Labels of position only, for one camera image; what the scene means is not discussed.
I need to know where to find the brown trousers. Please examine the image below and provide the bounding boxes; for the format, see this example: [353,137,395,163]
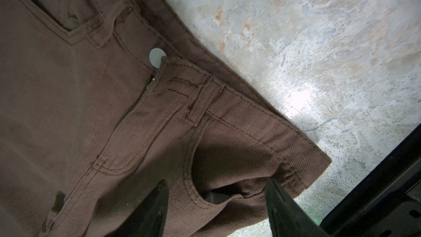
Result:
[1,0,331,237]

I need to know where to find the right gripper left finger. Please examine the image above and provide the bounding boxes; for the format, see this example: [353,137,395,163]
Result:
[108,180,169,237]

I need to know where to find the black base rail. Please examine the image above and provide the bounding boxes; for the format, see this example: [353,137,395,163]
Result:
[320,126,421,237]

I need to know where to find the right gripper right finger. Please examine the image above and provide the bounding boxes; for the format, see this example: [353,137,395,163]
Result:
[265,178,328,237]

